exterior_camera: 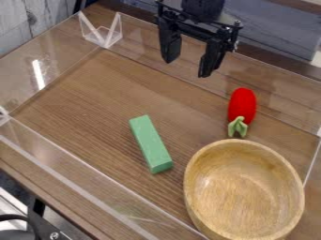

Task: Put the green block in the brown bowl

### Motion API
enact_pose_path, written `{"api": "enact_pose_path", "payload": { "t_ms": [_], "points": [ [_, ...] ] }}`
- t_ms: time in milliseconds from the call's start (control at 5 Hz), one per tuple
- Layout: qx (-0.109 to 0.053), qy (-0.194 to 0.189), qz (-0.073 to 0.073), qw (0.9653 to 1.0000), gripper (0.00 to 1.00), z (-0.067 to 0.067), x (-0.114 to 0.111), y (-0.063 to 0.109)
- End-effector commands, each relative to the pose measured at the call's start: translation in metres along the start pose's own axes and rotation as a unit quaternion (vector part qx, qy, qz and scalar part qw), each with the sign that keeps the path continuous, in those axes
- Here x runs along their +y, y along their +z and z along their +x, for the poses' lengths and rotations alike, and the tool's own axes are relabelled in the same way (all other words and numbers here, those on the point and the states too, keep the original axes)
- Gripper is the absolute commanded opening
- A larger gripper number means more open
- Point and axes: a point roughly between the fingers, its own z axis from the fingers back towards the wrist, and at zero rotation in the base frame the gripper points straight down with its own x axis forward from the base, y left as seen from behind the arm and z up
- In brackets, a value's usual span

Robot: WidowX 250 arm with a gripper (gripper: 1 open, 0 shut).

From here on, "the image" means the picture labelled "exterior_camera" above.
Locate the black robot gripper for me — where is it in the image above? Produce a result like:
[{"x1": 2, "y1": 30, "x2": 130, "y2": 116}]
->
[{"x1": 154, "y1": 0, "x2": 243, "y2": 78}]

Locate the green rectangular block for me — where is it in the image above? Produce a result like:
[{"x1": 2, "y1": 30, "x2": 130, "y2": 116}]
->
[{"x1": 129, "y1": 115, "x2": 172, "y2": 174}]

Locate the brown wooden bowl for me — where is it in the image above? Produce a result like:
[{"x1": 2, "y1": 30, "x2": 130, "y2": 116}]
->
[{"x1": 183, "y1": 139, "x2": 304, "y2": 240}]

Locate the red plush strawberry toy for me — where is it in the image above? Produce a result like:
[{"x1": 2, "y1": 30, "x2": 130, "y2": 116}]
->
[{"x1": 228, "y1": 87, "x2": 256, "y2": 137}]

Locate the clear acrylic corner bracket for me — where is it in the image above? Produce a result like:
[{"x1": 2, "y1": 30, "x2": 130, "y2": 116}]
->
[{"x1": 77, "y1": 12, "x2": 122, "y2": 49}]

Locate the clear acrylic enclosure wall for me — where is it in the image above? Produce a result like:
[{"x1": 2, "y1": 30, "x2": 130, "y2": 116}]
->
[{"x1": 0, "y1": 7, "x2": 321, "y2": 240}]

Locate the black table leg bracket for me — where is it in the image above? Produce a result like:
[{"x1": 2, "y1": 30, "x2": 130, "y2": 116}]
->
[{"x1": 27, "y1": 197, "x2": 70, "y2": 240}]

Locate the black cable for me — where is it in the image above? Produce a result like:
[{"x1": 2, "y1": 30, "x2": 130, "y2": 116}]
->
[{"x1": 0, "y1": 214, "x2": 31, "y2": 240}]

